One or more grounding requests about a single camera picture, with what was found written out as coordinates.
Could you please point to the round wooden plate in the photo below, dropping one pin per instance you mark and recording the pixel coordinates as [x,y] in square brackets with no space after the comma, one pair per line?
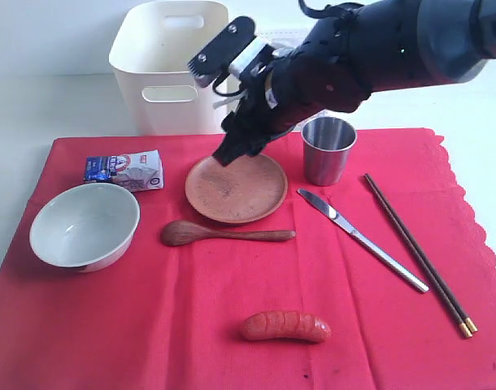
[247,190]

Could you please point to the cream plastic bin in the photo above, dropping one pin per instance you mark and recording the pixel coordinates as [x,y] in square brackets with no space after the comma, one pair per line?
[149,57]

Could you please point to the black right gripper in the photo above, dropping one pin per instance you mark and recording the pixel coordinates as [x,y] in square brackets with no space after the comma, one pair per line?
[289,90]

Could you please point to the brown chopstick upper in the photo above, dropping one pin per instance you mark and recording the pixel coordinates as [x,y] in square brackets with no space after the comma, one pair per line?
[443,291]

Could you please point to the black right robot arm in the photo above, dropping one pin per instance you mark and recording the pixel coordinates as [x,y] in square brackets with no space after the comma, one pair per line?
[354,52]

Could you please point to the red tablecloth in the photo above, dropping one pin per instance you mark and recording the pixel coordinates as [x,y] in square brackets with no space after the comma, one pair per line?
[169,318]

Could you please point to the brown chopstick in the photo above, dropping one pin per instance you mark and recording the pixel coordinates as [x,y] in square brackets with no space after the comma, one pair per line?
[443,291]
[439,308]

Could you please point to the dark wooden spoon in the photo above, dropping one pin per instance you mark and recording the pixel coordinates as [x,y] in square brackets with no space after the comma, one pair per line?
[182,232]

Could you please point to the white perforated plastic basket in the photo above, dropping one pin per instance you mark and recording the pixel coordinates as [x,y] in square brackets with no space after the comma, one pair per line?
[283,38]

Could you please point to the blue white milk carton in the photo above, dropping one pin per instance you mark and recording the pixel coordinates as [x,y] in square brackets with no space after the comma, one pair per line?
[134,172]

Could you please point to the stainless steel table knife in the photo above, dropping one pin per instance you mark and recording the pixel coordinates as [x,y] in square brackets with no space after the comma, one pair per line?
[337,218]

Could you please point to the brown chopstick lower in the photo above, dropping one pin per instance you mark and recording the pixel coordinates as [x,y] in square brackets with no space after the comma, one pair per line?
[439,308]

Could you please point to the stainless steel cup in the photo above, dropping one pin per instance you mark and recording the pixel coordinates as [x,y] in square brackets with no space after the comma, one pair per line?
[327,142]

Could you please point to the pale green ceramic bowl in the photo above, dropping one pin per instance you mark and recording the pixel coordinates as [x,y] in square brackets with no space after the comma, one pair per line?
[86,228]

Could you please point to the red grilled sausage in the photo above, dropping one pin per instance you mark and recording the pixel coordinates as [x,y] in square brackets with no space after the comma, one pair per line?
[285,324]

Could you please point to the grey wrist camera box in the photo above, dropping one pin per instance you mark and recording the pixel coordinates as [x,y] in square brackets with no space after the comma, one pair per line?
[235,51]

